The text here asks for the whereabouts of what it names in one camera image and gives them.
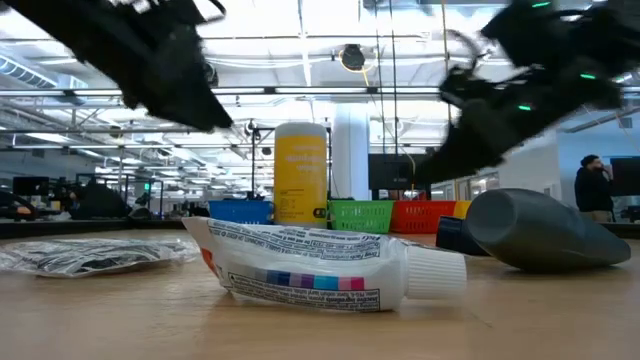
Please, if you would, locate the blue plastic basket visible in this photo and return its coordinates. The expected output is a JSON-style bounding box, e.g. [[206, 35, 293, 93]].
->
[[207, 199, 275, 226]]

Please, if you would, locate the yellow hanging cable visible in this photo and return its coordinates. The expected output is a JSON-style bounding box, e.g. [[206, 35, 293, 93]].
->
[[440, 0, 460, 201]]

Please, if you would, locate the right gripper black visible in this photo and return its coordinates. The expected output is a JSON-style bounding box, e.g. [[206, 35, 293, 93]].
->
[[417, 59, 624, 184]]

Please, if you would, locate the black metal table frame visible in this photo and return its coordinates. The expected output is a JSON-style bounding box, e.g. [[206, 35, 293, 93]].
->
[[0, 218, 187, 240]]

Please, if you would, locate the white pillar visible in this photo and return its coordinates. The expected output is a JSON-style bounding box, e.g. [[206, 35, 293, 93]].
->
[[331, 103, 372, 202]]

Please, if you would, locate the red plastic basket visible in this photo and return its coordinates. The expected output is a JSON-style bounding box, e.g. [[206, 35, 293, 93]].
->
[[389, 200, 458, 235]]

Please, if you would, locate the yellow wipes canister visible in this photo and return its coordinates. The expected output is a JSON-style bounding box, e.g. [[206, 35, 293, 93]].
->
[[273, 121, 330, 230]]

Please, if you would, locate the large grey plastic bottle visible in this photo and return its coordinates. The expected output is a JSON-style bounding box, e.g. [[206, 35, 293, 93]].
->
[[465, 187, 632, 274]]

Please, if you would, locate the person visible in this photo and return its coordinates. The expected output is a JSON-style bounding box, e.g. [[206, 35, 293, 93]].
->
[[573, 154, 616, 224], [68, 179, 130, 221]]

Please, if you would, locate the black ceiling cable reel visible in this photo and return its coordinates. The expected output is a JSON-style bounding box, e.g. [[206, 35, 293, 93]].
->
[[340, 43, 367, 73]]

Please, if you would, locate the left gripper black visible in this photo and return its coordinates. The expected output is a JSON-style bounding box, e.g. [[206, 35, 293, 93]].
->
[[4, 0, 234, 132]]

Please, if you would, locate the black monitor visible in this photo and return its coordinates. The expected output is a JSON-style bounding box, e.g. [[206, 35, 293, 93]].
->
[[368, 153, 431, 192]]

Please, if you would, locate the clear plastic packet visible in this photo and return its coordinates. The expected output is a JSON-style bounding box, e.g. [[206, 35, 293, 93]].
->
[[0, 236, 201, 279]]

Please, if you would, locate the green plastic basket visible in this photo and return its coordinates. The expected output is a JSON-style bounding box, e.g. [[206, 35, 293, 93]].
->
[[327, 199, 396, 235]]

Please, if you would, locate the white toothpaste tube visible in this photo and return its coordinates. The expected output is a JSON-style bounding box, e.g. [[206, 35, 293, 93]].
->
[[182, 216, 469, 315]]

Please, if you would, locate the long ceiling light bar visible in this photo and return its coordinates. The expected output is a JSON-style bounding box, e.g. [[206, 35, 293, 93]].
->
[[0, 86, 444, 97]]

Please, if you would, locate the small black bottle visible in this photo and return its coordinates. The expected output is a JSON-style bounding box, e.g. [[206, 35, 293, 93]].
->
[[435, 215, 491, 258]]

